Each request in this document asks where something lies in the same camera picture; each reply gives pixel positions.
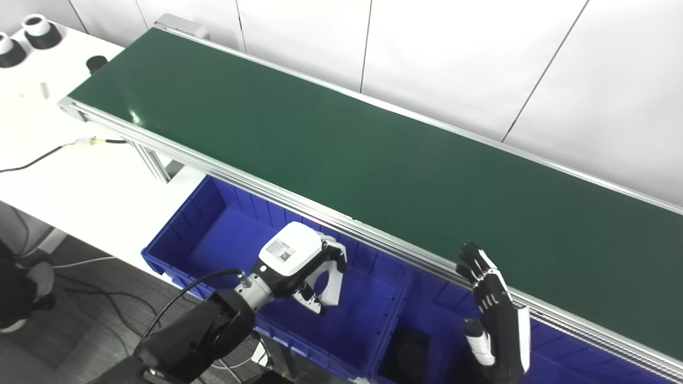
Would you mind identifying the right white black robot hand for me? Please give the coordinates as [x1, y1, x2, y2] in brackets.
[456, 243, 531, 384]

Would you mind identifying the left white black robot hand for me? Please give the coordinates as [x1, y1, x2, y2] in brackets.
[256, 221, 348, 315]

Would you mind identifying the blue plastic bin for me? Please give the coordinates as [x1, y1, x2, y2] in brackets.
[371, 269, 683, 384]
[141, 175, 414, 379]

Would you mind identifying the black square part with cylinder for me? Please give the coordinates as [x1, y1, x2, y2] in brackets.
[392, 326, 434, 382]

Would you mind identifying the aluminium conveyor leg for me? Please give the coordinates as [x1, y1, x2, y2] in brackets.
[133, 144, 185, 183]

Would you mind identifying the grey conveyor end housing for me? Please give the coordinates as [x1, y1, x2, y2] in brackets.
[155, 13, 211, 41]

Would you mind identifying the black white cylinder part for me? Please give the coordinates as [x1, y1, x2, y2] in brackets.
[21, 13, 62, 50]
[0, 32, 26, 68]

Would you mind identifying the black and grey shoe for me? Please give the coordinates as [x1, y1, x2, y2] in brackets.
[0, 240, 57, 334]

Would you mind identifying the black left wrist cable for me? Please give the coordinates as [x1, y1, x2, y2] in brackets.
[139, 268, 247, 342]

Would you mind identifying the green conveyor belt aluminium frame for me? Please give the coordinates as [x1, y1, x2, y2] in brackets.
[58, 26, 683, 382]

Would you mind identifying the black floor cable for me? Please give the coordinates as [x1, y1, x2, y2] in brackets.
[53, 272, 161, 334]

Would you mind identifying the white floor cable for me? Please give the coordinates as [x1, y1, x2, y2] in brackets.
[53, 256, 118, 268]

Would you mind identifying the black cable with yellow connector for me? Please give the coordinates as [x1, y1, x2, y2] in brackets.
[0, 138, 129, 174]

